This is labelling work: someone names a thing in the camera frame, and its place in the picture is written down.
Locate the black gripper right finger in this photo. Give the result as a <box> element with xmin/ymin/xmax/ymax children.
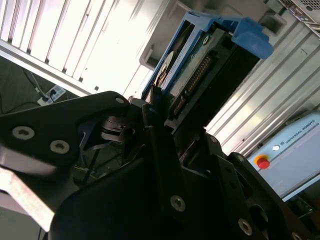
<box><xmin>164</xmin><ymin>121</ymin><xmax>320</xmax><ymax>240</ymax></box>

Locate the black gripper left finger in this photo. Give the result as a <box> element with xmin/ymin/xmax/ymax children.
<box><xmin>0</xmin><ymin>85</ymin><xmax>194</xmax><ymax>231</ymax></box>

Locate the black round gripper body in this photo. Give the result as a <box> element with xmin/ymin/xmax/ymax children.
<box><xmin>47</xmin><ymin>156</ymin><xmax>242</xmax><ymax>240</ymax></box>

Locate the hard disk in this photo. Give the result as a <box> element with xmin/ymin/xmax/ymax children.
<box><xmin>141</xmin><ymin>11</ymin><xmax>275</xmax><ymax>127</ymax></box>

